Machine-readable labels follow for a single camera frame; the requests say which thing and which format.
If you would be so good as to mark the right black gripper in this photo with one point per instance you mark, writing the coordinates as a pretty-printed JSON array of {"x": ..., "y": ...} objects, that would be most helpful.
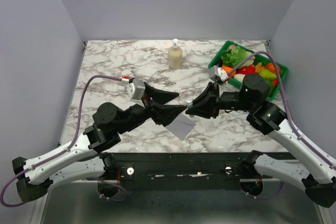
[{"x": 208, "y": 103}]

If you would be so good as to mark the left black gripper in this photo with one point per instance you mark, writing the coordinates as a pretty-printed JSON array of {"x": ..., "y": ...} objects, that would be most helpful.
[{"x": 165, "y": 114}]

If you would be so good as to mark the green white glue stick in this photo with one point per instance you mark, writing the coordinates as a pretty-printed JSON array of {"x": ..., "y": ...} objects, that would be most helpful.
[{"x": 189, "y": 103}]

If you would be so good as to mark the grey envelope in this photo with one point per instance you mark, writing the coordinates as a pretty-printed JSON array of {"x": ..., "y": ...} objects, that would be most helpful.
[{"x": 181, "y": 126}]

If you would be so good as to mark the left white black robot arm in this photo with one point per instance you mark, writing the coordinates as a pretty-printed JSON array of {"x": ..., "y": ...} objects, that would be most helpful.
[{"x": 82, "y": 157}]

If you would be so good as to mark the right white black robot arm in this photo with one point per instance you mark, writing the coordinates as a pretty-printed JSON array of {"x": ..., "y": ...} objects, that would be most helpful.
[{"x": 316, "y": 173}]

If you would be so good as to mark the orange toy fruit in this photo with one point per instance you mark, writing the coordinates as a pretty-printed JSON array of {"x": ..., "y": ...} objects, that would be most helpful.
[{"x": 228, "y": 70}]

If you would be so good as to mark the white toy radish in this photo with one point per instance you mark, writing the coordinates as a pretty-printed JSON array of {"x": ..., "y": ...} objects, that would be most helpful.
[{"x": 239, "y": 77}]

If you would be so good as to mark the dark toy eggplant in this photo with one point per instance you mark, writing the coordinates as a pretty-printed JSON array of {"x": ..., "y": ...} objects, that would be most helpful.
[{"x": 219, "y": 63}]

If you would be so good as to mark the green plastic basket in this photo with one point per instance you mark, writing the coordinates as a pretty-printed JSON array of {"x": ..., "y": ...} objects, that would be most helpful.
[{"x": 251, "y": 62}]

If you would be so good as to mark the red toy pepper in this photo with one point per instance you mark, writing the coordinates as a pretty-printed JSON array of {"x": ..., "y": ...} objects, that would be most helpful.
[{"x": 246, "y": 70}]

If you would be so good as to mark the green toy lettuce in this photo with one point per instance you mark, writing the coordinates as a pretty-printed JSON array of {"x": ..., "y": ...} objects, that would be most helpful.
[{"x": 234, "y": 55}]

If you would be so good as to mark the beige soap pump bottle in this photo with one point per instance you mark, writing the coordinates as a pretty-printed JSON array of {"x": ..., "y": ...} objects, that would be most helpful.
[{"x": 175, "y": 55}]

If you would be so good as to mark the yellow toy pepper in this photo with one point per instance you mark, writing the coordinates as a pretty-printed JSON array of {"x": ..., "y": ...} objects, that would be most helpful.
[{"x": 258, "y": 67}]

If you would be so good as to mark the green toy pear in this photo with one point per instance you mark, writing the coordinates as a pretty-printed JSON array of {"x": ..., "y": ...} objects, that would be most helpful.
[{"x": 268, "y": 75}]

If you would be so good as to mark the green toy leaf vegetable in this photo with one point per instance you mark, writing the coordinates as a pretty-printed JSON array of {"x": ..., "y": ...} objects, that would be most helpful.
[{"x": 272, "y": 86}]

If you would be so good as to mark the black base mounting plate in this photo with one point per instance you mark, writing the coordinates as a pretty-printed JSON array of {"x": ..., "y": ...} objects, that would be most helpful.
[{"x": 178, "y": 171}]

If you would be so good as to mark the orange toy tomato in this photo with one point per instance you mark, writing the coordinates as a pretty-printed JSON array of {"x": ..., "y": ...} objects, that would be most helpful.
[{"x": 274, "y": 68}]

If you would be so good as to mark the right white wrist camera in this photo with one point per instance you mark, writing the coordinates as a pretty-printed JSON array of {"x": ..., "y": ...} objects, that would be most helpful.
[{"x": 218, "y": 75}]

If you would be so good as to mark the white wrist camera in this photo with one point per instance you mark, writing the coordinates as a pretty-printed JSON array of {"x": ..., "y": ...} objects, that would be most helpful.
[
  {"x": 136, "y": 89},
  {"x": 218, "y": 75}
]

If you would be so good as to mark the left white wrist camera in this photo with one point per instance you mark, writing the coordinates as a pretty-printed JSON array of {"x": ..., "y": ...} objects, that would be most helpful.
[{"x": 136, "y": 89}]

